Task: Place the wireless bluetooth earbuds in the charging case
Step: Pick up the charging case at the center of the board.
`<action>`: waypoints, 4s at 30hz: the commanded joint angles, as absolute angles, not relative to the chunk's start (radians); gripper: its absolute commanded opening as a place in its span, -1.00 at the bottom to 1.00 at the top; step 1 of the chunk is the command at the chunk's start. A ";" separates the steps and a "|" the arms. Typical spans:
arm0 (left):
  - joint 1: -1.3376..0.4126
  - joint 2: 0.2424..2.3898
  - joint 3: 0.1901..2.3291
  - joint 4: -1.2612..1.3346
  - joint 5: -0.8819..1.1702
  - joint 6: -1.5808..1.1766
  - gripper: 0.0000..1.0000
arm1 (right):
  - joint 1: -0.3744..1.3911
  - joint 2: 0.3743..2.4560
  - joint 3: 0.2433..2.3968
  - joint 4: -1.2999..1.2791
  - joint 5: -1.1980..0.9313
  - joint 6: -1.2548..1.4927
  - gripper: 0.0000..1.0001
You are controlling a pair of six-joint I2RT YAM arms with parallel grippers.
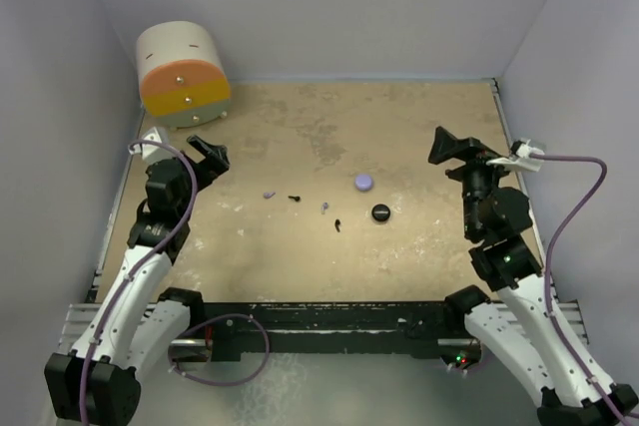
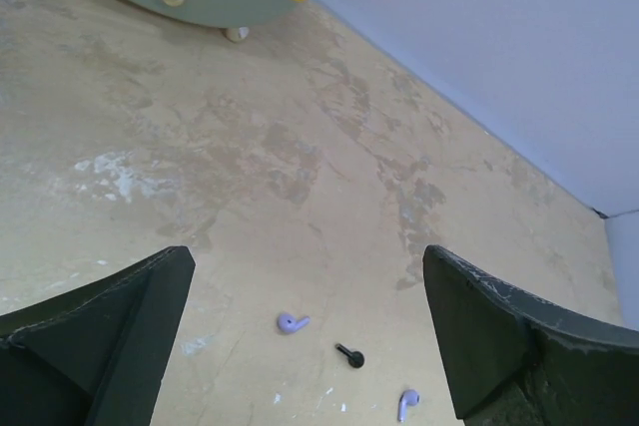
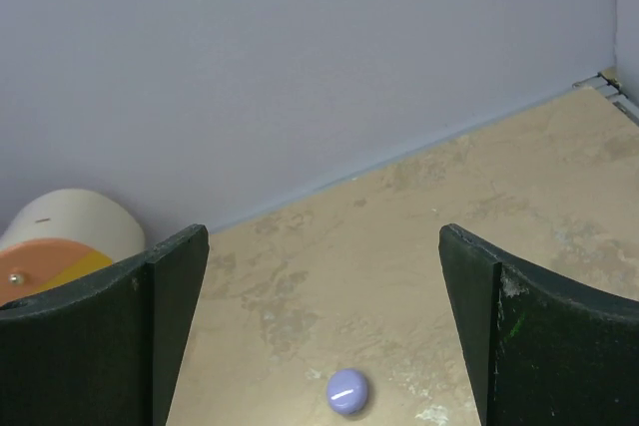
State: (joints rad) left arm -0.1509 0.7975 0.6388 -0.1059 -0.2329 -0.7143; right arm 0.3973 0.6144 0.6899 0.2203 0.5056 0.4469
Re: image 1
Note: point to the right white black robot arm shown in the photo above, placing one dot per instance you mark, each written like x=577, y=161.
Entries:
x=543, y=352

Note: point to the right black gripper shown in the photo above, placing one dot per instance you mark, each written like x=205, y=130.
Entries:
x=447, y=147

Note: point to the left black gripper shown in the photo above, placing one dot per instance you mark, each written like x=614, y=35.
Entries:
x=207, y=170

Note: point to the black earbud charging case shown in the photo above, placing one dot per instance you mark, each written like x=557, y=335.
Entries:
x=381, y=213

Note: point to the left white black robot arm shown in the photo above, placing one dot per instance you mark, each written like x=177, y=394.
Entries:
x=99, y=380

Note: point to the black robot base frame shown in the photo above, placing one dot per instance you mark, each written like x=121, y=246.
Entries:
x=419, y=329

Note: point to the aluminium extrusion rail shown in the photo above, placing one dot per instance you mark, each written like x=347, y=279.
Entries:
x=80, y=316

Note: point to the purple earbud charging case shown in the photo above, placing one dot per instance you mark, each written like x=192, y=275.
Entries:
x=363, y=182

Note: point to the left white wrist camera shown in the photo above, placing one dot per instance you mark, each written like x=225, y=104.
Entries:
x=150, y=150

